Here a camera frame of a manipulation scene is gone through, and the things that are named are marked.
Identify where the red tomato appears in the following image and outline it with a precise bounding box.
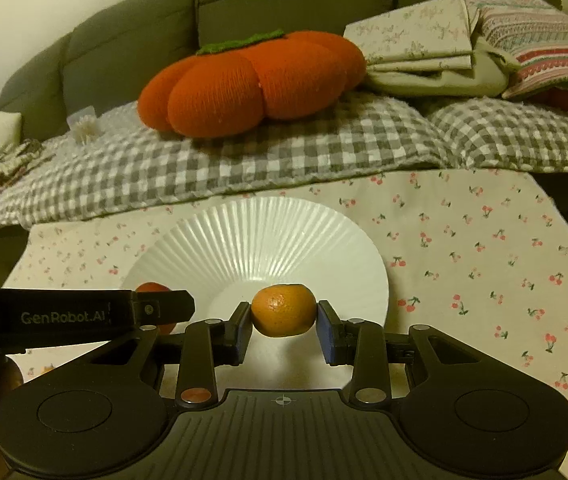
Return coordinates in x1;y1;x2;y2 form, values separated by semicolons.
135;282;177;336

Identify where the small orange-yellow persimmon fruit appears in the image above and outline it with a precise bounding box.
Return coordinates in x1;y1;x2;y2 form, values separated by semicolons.
250;284;317;338

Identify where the white ribbed plate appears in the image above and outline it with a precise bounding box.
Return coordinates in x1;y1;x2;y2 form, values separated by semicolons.
119;195;391;340

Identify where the grey checkered blanket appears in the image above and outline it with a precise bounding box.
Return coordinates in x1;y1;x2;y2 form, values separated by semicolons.
0;91;568;229

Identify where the cherry print tablecloth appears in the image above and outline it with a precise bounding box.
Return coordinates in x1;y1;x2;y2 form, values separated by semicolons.
6;170;568;478

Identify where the clear box of swabs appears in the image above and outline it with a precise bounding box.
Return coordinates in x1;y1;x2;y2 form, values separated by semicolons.
67;105;102;145

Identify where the orange pumpkin cushion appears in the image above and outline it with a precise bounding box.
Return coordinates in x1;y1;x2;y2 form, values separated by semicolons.
138;30;366;139

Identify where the dark green sofa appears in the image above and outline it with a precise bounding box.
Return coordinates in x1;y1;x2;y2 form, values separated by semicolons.
0;0;565;142

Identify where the folded floral beige sheet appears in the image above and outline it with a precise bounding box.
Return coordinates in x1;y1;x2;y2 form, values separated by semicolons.
343;0;520;98

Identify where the striped patterned pillow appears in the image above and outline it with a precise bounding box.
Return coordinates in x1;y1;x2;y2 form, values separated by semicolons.
464;0;568;100

